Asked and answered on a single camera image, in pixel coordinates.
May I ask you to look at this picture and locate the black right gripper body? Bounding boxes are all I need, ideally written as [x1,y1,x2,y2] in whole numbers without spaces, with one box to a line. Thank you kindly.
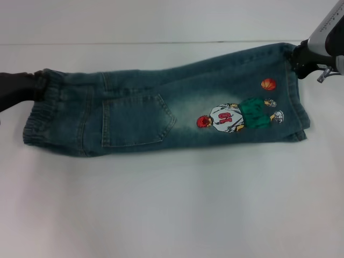
[292,39,338,80]

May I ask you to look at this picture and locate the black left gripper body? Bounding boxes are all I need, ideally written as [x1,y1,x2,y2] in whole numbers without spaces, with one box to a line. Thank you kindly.
[0,70,37,114]

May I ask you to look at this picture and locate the blue denim shorts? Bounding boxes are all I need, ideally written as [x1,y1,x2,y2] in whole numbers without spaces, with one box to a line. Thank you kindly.
[21,42,310,157]

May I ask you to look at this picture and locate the silver vented wrist box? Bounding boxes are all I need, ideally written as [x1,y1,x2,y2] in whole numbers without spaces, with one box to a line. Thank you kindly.
[308,0,344,59]

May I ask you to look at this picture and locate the silver cable connector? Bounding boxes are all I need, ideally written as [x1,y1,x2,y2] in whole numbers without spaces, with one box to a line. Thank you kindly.
[317,64,340,84]

